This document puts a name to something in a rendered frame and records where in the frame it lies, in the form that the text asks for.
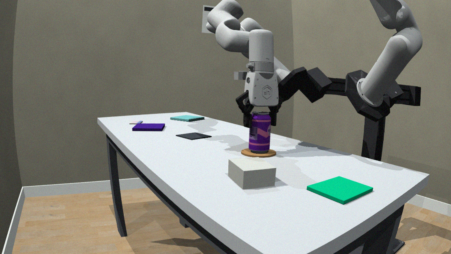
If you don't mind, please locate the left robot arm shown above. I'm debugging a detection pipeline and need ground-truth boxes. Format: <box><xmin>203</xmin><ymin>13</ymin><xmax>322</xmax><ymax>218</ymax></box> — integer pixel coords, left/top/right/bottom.
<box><xmin>357</xmin><ymin>0</ymin><xmax>423</xmax><ymax>107</ymax></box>

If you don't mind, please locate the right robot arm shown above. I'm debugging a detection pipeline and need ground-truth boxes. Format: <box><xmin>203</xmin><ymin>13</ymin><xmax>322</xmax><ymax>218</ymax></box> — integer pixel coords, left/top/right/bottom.
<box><xmin>206</xmin><ymin>0</ymin><xmax>290</xmax><ymax>84</ymax></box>

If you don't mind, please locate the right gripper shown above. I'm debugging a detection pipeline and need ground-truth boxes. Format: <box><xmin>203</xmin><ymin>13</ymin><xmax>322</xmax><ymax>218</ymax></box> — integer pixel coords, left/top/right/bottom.
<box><xmin>236</xmin><ymin>71</ymin><xmax>283</xmax><ymax>128</ymax></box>

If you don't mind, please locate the dark grey square slate coaster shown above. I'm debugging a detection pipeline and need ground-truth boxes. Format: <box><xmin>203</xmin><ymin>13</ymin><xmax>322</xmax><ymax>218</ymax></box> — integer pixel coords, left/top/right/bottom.
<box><xmin>176</xmin><ymin>132</ymin><xmax>212</xmax><ymax>140</ymax></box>

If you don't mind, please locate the green flat square slab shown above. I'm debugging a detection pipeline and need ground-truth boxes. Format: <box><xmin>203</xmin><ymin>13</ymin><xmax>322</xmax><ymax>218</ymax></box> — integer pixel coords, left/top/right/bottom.
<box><xmin>307</xmin><ymin>176</ymin><xmax>373</xmax><ymax>204</ymax></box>

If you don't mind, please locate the tan round disc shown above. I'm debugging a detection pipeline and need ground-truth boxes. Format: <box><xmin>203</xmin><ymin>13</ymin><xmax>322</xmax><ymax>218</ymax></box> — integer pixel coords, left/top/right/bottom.
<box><xmin>241</xmin><ymin>148</ymin><xmax>276</xmax><ymax>158</ymax></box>

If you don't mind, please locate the purple square tile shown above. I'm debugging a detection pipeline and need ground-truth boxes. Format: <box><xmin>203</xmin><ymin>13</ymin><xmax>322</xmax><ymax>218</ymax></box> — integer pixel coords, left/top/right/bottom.
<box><xmin>132</xmin><ymin>123</ymin><xmax>165</xmax><ymax>131</ymax></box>

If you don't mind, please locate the teal flat square tile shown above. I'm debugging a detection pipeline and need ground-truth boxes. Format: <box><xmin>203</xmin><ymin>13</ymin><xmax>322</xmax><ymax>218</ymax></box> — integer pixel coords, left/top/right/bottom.
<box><xmin>170</xmin><ymin>115</ymin><xmax>204</xmax><ymax>122</ymax></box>

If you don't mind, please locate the purple drink can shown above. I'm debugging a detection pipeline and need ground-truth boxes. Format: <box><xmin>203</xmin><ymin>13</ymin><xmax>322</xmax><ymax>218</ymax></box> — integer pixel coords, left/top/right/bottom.
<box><xmin>249</xmin><ymin>112</ymin><xmax>271</xmax><ymax>153</ymax></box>

